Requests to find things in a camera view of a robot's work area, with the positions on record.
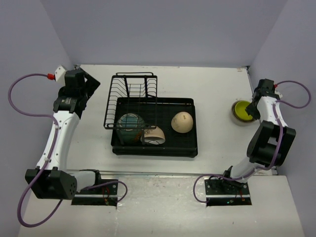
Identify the black plastic drain tray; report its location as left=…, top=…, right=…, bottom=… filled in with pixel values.
left=111, top=97, right=198, bottom=158

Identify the cream floral bowl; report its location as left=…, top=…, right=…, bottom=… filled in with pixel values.
left=140, top=126, right=166, bottom=145

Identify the black wire dish rack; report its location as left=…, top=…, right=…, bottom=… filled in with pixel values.
left=104, top=72, right=158, bottom=146

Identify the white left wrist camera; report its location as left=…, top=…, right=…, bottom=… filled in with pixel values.
left=54, top=65, right=67, bottom=86

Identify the aluminium table rail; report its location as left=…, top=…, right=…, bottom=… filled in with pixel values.
left=64, top=169, right=223, bottom=179

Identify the teal glazed bowl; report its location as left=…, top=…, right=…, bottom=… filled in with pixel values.
left=117, top=113, right=145, bottom=144

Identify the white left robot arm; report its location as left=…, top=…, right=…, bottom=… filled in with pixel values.
left=25, top=68, right=103, bottom=200

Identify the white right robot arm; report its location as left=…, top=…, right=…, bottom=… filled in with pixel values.
left=220, top=79, right=296, bottom=194

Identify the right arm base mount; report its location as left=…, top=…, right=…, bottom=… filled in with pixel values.
left=204, top=176, right=252, bottom=206

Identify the tan wooden bowl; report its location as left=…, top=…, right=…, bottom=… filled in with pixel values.
left=171, top=112, right=194, bottom=133

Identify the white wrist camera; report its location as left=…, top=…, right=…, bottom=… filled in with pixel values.
left=274, top=84, right=283, bottom=99
left=54, top=65, right=67, bottom=86

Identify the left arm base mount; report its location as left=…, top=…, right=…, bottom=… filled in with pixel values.
left=71, top=183, right=118, bottom=207

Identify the large beige ceramic bowl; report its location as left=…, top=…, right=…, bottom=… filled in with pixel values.
left=231, top=100, right=256, bottom=126

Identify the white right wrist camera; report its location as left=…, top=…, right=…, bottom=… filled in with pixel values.
left=274, top=84, right=283, bottom=99

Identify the yellow green bowl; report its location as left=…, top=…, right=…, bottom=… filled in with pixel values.
left=234, top=100, right=253, bottom=122

